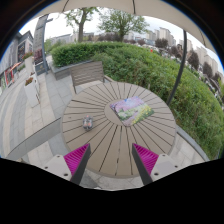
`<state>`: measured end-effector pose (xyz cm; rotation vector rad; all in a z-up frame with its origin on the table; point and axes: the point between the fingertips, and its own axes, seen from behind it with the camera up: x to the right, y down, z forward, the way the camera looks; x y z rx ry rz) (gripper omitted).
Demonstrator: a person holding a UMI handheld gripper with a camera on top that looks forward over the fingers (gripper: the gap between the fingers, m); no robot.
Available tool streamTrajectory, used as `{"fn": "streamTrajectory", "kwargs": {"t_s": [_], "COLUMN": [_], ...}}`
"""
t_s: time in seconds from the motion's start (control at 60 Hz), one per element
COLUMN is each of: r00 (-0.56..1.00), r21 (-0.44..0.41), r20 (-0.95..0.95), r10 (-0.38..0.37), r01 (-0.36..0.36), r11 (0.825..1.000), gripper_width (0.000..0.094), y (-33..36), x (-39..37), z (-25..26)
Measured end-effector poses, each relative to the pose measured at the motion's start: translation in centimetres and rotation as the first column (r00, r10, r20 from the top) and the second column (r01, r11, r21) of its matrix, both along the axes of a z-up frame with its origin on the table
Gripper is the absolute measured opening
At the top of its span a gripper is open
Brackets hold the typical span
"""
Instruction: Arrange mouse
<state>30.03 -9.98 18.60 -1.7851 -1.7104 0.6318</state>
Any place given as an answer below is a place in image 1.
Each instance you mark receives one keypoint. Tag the trimmed green hedge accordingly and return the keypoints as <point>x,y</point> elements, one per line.
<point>195,108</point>

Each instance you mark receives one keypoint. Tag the tall grey sign pillar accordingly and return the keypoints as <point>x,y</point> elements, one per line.
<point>38,45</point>

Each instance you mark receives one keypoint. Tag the beige patio umbrella canopy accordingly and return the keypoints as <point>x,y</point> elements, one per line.
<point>153,8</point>

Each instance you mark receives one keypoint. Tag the large green tree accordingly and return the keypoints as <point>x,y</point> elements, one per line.
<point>122,23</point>

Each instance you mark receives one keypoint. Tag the white flower planter box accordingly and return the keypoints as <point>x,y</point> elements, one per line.
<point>31,92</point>

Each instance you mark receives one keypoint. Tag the round slatted wooden table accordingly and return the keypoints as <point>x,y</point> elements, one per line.
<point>111,141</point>

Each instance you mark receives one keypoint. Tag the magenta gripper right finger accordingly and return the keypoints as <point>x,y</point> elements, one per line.
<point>152,166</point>

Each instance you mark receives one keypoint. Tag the floral painted mouse pad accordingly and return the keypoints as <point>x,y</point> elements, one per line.
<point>132,110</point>

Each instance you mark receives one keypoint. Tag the slatted wooden chair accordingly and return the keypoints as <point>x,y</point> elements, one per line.
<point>88,72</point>

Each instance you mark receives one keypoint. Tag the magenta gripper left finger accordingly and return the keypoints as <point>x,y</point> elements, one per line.
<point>70,167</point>

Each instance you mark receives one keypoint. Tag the dark umbrella pole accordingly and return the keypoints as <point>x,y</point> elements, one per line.
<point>180,71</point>

